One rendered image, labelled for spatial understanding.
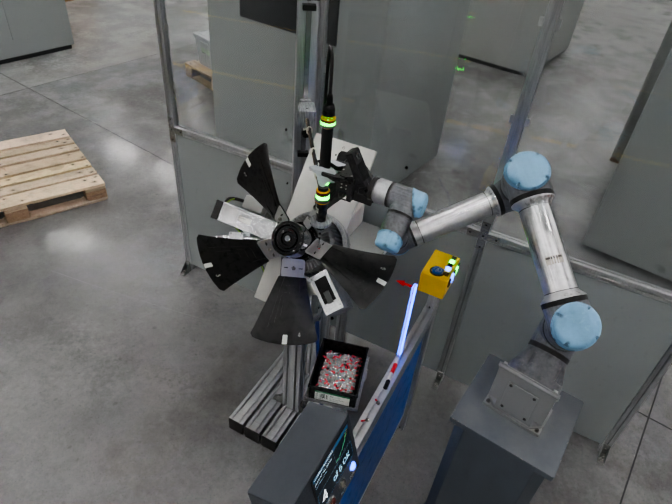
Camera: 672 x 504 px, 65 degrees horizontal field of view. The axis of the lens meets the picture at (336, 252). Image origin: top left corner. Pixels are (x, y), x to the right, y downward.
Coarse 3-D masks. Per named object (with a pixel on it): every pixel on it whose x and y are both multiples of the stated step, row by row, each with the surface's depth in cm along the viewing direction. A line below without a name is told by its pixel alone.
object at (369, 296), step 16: (336, 256) 177; (352, 256) 178; (368, 256) 179; (384, 256) 179; (336, 272) 173; (352, 272) 173; (368, 272) 174; (384, 272) 174; (352, 288) 171; (368, 288) 171; (368, 304) 169
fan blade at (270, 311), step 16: (272, 288) 178; (288, 288) 180; (304, 288) 183; (272, 304) 178; (288, 304) 180; (304, 304) 183; (272, 320) 178; (288, 320) 180; (304, 320) 182; (256, 336) 178; (272, 336) 178; (288, 336) 179; (304, 336) 181
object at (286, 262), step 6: (288, 258) 181; (282, 264) 180; (288, 264) 181; (294, 264) 182; (300, 264) 184; (282, 270) 180; (288, 270) 181; (294, 270) 182; (300, 270) 184; (288, 276) 181; (294, 276) 182; (300, 276) 184
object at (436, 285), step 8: (432, 256) 200; (440, 256) 200; (448, 256) 201; (432, 264) 196; (440, 264) 196; (456, 264) 197; (424, 272) 192; (432, 272) 192; (448, 272) 193; (424, 280) 194; (432, 280) 192; (440, 280) 190; (448, 280) 191; (424, 288) 196; (432, 288) 194; (440, 288) 192; (440, 296) 194
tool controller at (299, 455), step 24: (312, 408) 125; (288, 432) 120; (312, 432) 119; (336, 432) 118; (288, 456) 114; (312, 456) 113; (336, 456) 118; (264, 480) 110; (288, 480) 109; (312, 480) 110; (336, 480) 120
